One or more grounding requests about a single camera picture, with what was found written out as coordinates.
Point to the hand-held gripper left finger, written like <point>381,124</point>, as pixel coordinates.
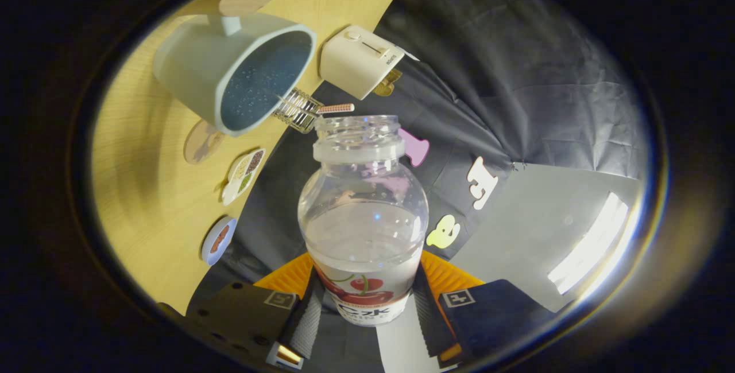
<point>307,324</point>

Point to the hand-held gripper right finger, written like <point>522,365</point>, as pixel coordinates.
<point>436,327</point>

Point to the clear juice bottle cherry label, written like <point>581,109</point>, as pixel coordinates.
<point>363,229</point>

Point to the round printed brown coaster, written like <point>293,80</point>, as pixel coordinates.
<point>198,144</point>

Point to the pale blue-grey cup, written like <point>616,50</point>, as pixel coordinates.
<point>195,69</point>

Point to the light blue plate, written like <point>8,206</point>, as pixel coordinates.
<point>209,253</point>

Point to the brown meat piece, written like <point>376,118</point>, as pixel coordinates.
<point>215,245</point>
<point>224,231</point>

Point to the white divided dish with beans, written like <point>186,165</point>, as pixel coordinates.
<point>243,175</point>

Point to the wooden table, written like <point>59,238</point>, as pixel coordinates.
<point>149,201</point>

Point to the pink striped straw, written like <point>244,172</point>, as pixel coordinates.
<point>335,108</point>

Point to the brown toast slice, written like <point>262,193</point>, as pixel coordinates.
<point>389,82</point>

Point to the black backdrop cloth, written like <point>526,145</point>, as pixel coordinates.
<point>517,74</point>

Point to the white toaster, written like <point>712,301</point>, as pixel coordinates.
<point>356,63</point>

